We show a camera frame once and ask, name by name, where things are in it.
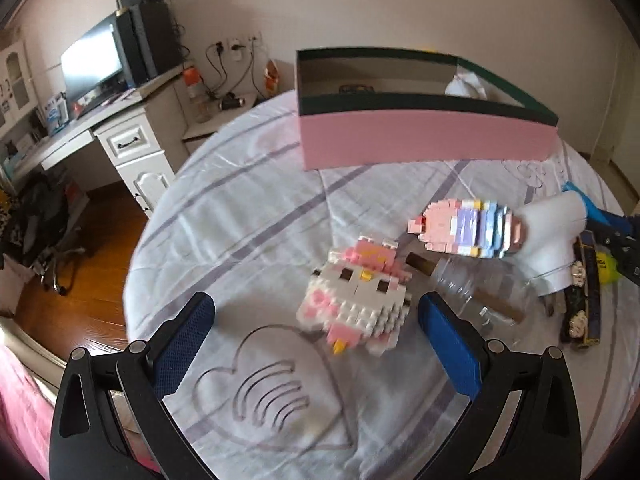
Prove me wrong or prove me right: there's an orange capped bottle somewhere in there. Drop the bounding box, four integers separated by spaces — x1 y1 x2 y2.
182 66 210 124

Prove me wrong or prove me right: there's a black office chair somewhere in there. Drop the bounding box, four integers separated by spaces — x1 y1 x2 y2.
1 171 88 296

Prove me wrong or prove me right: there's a white astronaut figurine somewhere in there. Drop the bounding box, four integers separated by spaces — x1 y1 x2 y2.
445 70 488 101

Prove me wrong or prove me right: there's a white glass-door cabinet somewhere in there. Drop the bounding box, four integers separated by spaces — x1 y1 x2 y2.
0 40 38 136

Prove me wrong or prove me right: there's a pink green storage box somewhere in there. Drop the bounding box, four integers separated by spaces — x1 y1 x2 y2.
295 47 559 170

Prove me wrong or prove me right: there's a black computer monitor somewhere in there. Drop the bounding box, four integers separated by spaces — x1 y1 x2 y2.
61 13 128 117

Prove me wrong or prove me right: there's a white computer desk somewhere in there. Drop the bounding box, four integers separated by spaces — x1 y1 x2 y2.
1 65 190 216

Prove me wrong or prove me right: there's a striped white tablecloth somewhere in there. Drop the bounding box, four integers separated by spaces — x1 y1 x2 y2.
124 92 620 479

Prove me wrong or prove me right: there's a pastel brick figure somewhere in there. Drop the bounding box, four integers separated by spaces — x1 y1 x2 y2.
407 198 526 259

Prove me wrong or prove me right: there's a hello kitty brick figure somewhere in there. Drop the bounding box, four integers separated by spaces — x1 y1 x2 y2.
296 235 411 356

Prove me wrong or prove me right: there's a black computer tower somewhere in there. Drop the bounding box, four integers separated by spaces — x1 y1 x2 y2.
115 2 182 87

